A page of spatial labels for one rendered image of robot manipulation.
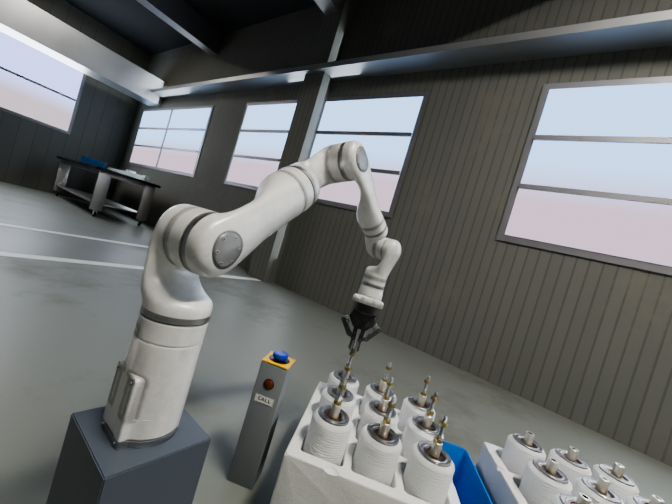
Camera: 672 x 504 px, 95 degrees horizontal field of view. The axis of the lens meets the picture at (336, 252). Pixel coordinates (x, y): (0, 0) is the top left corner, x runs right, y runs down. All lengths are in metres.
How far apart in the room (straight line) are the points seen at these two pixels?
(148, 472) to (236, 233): 0.33
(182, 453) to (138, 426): 0.07
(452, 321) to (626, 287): 1.07
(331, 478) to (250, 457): 0.23
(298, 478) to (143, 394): 0.42
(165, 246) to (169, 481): 0.33
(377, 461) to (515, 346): 1.93
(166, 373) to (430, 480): 0.58
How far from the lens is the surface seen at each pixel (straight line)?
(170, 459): 0.55
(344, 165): 0.72
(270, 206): 0.51
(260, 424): 0.88
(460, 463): 1.27
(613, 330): 2.60
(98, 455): 0.55
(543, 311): 2.58
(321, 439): 0.79
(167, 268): 0.49
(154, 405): 0.52
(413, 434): 0.92
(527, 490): 1.06
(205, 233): 0.43
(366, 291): 0.93
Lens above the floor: 0.63
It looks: 1 degrees down
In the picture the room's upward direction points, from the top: 17 degrees clockwise
